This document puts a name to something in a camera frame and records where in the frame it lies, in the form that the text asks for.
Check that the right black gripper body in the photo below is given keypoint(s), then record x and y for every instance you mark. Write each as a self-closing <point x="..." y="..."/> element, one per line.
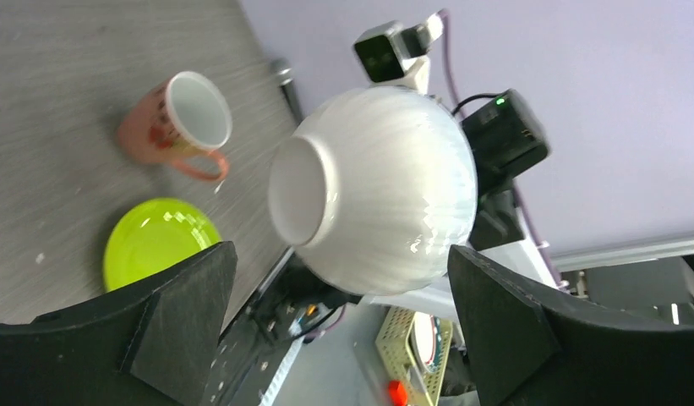
<point x="506" y="140"/>

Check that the white ribbed bowl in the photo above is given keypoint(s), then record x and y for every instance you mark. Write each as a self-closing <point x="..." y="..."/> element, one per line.
<point x="372" y="190"/>

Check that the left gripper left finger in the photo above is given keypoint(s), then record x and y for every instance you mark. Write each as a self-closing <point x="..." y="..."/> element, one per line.
<point x="149" y="343"/>

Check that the green plate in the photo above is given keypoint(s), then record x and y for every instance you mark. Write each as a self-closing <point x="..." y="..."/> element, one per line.
<point x="153" y="236"/>

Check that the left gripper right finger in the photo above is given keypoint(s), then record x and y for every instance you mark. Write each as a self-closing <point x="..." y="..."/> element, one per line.
<point x="530" y="344"/>

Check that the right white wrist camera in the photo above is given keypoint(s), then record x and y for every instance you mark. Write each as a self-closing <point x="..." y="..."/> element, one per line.
<point x="392" y="54"/>

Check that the pink ceramic mug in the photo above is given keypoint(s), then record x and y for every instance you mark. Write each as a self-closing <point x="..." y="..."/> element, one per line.
<point x="184" y="121"/>

